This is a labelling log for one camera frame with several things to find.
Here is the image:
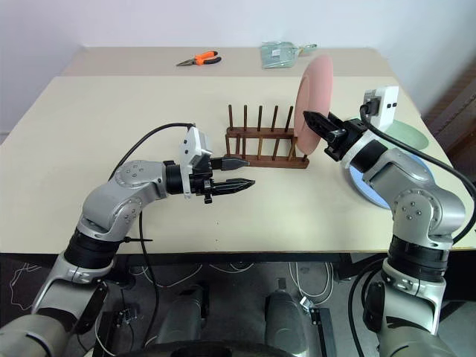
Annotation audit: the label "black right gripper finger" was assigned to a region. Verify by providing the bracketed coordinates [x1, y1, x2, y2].
[327, 112, 350, 131]
[303, 110, 342, 140]

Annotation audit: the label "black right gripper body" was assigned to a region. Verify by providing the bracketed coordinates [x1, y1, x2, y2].
[323, 118, 368, 163]

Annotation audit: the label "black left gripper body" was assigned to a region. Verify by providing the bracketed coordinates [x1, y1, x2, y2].
[189, 156, 218, 206]

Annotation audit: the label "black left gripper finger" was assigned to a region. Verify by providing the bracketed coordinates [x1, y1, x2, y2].
[213, 178, 257, 197]
[210, 156, 251, 172]

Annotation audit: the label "pink plate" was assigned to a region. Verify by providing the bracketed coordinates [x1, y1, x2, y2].
[293, 54, 335, 157]

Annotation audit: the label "wooden dish rack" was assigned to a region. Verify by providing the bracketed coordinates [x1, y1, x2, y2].
[224, 103, 311, 170]

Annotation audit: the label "blue plate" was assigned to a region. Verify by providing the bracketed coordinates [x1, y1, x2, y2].
[347, 153, 434, 210]

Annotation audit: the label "green plate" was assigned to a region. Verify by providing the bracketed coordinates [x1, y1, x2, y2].
[382, 119, 429, 151]

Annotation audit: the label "clear bag with green item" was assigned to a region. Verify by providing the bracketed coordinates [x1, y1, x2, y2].
[260, 40, 300, 70]

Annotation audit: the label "black zip tie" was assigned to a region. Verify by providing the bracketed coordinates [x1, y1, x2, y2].
[123, 235, 154, 247]

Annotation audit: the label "dark grey rounded shape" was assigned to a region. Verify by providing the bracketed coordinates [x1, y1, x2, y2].
[264, 278, 310, 357]
[158, 285, 210, 349]

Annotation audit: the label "small black electronics board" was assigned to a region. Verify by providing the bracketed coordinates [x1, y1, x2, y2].
[114, 303, 139, 326]

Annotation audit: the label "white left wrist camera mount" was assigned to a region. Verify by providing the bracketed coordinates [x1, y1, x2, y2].
[177, 126, 214, 202]

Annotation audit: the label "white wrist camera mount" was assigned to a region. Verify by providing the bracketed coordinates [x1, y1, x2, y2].
[177, 126, 214, 202]
[341, 85, 400, 169]

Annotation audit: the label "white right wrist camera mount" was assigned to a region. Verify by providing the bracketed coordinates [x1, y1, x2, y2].
[341, 85, 400, 169]

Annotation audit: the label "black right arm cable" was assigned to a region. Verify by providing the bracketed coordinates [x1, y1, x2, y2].
[358, 101, 476, 246]

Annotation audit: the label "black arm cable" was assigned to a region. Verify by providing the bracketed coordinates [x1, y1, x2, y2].
[358, 101, 476, 246]
[109, 121, 198, 335]

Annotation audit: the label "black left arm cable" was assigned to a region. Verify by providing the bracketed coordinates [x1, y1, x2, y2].
[109, 121, 198, 335]

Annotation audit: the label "white floor cable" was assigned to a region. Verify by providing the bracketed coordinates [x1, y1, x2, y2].
[128, 261, 256, 291]
[288, 261, 335, 303]
[7, 261, 42, 304]

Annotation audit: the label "orange handled pliers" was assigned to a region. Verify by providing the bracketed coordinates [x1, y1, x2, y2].
[176, 50, 223, 68]

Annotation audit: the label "thick black floor cable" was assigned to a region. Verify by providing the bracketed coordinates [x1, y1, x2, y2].
[348, 266, 387, 357]

